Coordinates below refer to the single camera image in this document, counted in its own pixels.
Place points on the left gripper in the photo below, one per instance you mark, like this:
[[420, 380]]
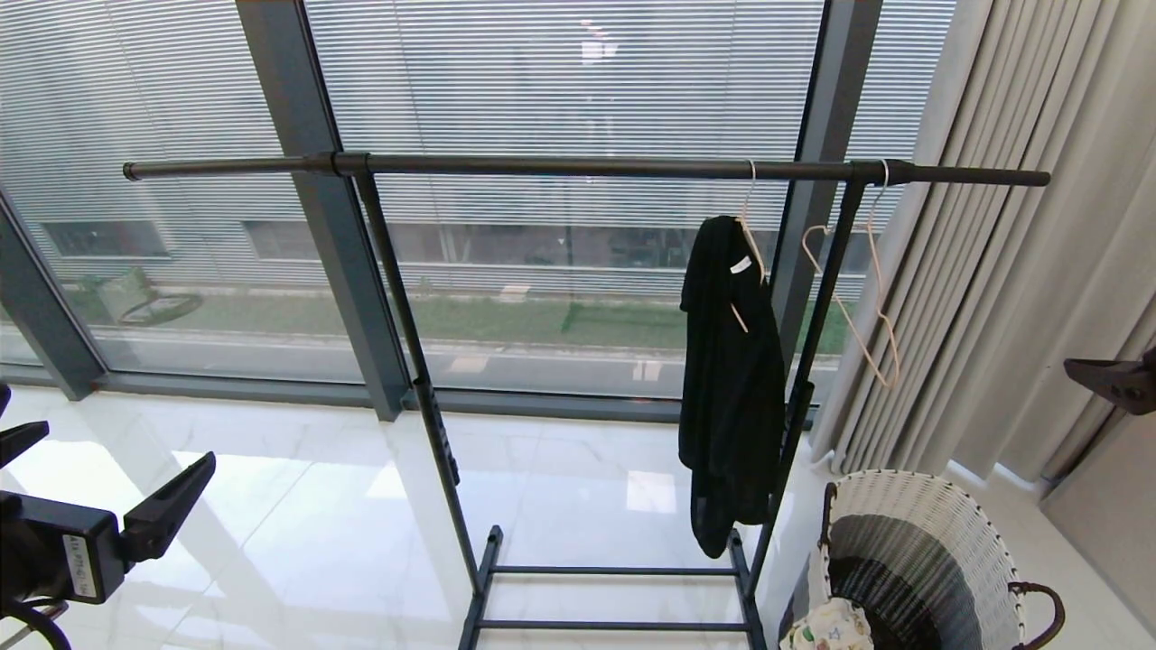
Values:
[[54, 542]]

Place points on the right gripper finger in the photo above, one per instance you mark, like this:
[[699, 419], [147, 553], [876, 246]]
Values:
[[1115, 384]]

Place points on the pink clothes hanger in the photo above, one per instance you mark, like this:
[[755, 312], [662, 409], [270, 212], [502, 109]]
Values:
[[842, 302], [748, 236]]

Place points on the cream printed garment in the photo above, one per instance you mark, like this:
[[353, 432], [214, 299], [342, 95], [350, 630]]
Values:
[[826, 632]]

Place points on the black garment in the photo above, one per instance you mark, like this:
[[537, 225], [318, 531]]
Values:
[[731, 406]]

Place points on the white laundry basket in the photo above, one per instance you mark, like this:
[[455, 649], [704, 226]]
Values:
[[930, 524]]

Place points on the black clothes rack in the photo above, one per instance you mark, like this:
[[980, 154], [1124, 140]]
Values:
[[542, 166]]

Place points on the beige curtain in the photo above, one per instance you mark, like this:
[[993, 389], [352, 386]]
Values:
[[1039, 226]]

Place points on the window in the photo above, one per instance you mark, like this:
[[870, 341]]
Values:
[[542, 90]]

